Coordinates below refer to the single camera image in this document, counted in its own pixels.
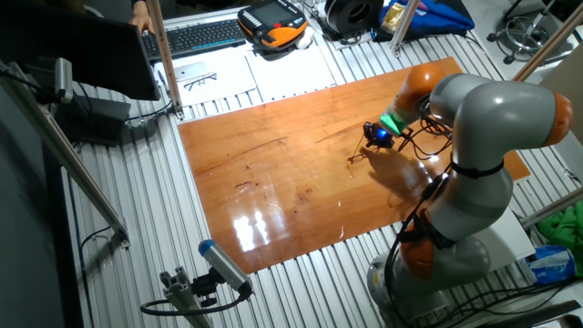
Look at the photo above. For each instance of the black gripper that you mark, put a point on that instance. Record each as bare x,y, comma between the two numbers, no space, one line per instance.
382,136

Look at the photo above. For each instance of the brown thin-framed glasses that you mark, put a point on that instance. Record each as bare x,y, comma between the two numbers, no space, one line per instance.
358,152

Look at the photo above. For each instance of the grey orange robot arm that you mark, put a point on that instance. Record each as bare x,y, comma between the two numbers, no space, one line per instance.
492,114

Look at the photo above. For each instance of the black-framed glasses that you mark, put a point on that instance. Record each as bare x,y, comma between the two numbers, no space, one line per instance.
200,82

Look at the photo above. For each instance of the person's bare hand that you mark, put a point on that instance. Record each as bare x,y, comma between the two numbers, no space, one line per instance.
142,23

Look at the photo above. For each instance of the white printed paper sheet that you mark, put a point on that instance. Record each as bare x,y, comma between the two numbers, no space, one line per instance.
291,73
228,89

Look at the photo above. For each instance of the glossy wooden board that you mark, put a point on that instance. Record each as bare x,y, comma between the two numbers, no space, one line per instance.
273,182

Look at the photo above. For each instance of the white rounded plastic object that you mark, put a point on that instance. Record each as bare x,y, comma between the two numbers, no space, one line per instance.
304,38

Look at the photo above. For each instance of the gold foil pack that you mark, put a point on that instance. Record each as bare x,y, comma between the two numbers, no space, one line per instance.
392,18

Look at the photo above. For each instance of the black round spool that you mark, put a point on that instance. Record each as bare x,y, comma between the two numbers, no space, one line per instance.
353,16

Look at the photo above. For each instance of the blue fabric bag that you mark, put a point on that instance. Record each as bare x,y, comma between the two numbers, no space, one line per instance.
437,18

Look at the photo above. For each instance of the orange black teach pendant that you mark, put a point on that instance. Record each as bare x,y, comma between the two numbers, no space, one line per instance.
273,23

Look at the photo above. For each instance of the white flat board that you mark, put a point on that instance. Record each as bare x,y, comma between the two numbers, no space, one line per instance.
510,241

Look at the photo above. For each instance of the chrome stool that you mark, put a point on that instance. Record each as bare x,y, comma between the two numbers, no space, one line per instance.
524,32

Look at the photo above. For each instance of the silver smartphone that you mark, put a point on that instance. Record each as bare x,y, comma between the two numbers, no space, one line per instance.
191,71

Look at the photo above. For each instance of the black computer keyboard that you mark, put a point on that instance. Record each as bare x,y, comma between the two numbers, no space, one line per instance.
196,38

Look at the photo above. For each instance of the beige cardboard panel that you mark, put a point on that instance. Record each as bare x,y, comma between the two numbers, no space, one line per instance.
567,91

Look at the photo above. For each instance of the dark pen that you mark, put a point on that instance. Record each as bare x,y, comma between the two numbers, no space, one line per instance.
163,82

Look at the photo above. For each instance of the green cloth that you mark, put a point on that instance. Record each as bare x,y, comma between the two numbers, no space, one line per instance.
565,232

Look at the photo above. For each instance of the blue tissue pack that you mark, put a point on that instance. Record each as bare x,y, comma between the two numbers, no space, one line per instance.
549,264

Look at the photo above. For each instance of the short aluminium profile stub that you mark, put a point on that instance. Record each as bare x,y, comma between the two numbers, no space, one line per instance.
182,298

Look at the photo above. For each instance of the black box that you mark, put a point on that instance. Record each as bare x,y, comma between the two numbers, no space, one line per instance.
95,120

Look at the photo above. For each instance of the black computer monitor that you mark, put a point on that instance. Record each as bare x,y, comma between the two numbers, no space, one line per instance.
68,45

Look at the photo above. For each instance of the aluminium frame post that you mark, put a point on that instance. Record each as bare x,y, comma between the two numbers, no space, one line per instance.
59,146
546,45
164,59
403,25
553,207

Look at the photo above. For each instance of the silver camera with blue cap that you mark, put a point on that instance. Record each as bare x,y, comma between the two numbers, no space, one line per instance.
225,266

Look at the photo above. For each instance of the black camera clamp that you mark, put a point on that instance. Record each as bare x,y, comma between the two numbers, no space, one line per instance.
204,287

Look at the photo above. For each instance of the upright silver camera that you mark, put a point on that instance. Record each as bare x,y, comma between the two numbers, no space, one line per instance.
64,79

